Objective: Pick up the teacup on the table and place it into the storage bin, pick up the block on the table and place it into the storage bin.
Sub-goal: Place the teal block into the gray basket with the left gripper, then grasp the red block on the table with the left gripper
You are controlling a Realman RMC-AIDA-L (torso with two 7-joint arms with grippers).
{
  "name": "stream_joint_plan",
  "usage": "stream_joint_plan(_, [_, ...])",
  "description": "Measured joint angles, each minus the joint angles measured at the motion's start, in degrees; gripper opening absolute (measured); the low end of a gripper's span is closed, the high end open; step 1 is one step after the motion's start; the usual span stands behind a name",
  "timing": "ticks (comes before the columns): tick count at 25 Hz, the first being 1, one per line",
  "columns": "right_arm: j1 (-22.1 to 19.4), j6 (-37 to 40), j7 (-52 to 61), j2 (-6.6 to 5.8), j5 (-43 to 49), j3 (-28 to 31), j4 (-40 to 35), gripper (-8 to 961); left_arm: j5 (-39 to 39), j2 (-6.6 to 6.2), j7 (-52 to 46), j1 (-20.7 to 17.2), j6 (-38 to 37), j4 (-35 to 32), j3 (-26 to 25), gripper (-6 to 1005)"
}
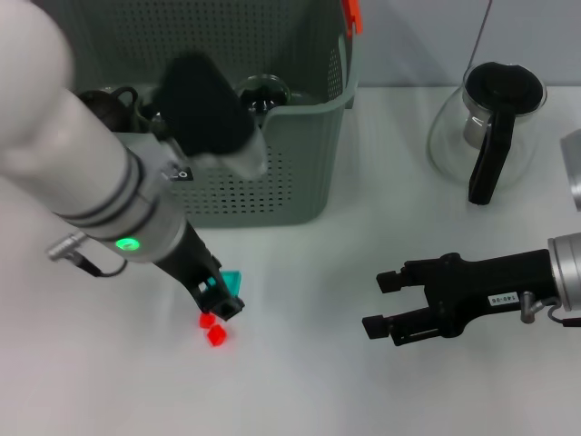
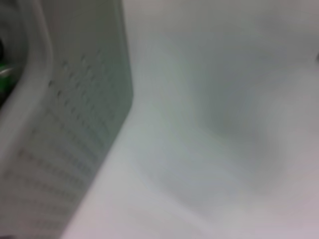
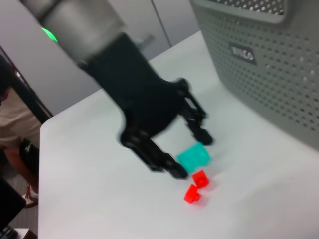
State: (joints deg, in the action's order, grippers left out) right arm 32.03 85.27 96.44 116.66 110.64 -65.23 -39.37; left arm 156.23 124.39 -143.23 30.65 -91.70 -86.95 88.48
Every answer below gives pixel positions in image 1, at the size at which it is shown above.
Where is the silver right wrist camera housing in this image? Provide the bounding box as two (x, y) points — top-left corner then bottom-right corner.
(559, 129), (581, 209)

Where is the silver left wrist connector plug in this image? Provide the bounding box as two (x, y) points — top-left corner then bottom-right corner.
(46, 230), (88, 262)

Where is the glass teacup with black handle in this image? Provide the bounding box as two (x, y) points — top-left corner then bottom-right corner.
(134, 97), (165, 135)
(235, 74), (291, 128)

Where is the glass carafe with black handle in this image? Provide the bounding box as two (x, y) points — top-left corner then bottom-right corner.
(426, 62), (549, 205)

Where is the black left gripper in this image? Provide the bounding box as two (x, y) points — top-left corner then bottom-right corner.
(153, 222), (246, 322)

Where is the grey left gripper cable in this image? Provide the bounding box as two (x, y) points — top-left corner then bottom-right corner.
(67, 251), (131, 278)

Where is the grey-green perforated storage bin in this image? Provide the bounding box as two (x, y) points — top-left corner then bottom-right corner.
(43, 0), (364, 228)

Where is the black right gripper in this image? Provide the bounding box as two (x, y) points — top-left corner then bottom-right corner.
(361, 248), (554, 348)

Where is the black clay teapot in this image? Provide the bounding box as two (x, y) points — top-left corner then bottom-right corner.
(75, 84), (140, 134)

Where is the teal building block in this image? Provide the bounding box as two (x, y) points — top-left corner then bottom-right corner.
(206, 270), (243, 301)

